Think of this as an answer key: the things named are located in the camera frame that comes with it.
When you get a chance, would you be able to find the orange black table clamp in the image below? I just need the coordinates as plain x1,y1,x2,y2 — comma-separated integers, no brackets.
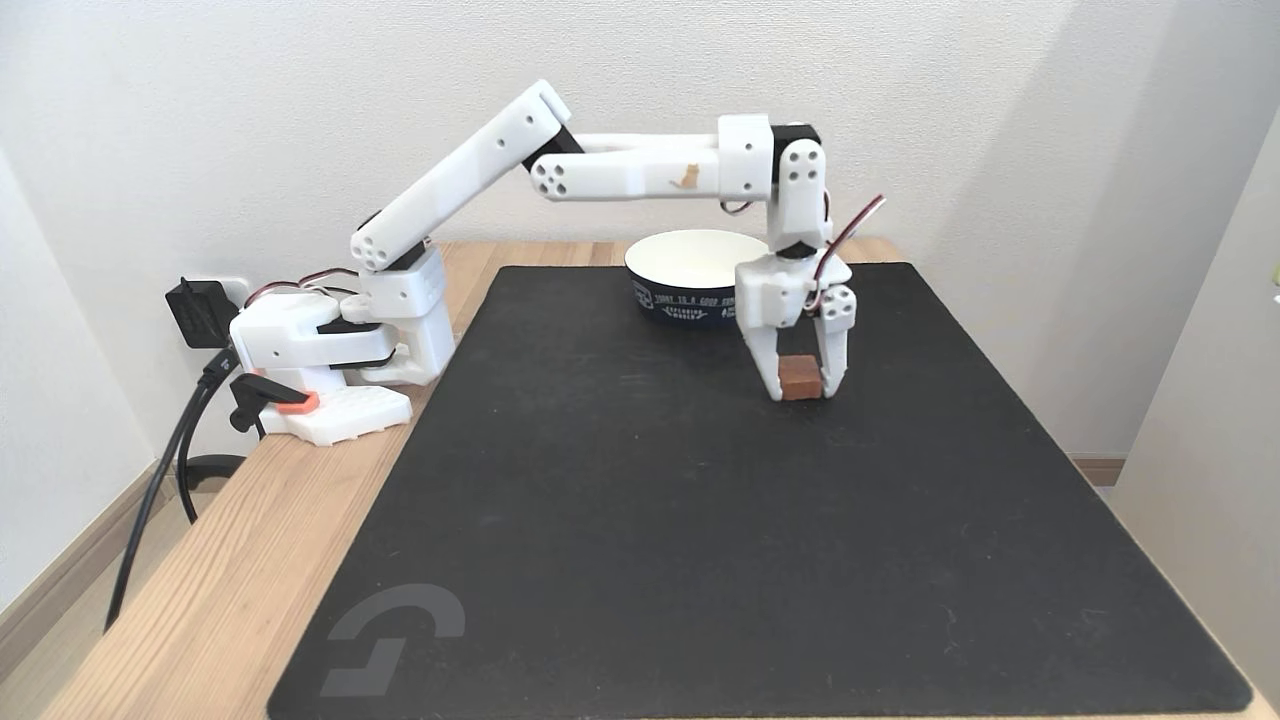
229,370,322,439

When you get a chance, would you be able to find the red black servo wire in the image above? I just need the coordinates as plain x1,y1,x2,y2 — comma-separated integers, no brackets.
244,267,361,306
812,194,887,293

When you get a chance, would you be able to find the dark printed bowl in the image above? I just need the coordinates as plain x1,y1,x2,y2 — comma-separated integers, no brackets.
624,229,772,332

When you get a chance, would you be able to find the black power cable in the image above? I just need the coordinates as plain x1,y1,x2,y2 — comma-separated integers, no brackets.
104,345,241,634

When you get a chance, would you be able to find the black desk mat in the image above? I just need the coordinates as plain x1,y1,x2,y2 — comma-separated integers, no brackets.
266,262,1255,720

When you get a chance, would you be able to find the red-brown toy block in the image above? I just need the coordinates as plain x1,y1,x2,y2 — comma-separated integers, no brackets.
779,355,824,402

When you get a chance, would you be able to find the black power adapter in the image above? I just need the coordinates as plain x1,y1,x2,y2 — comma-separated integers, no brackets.
165,277,238,350

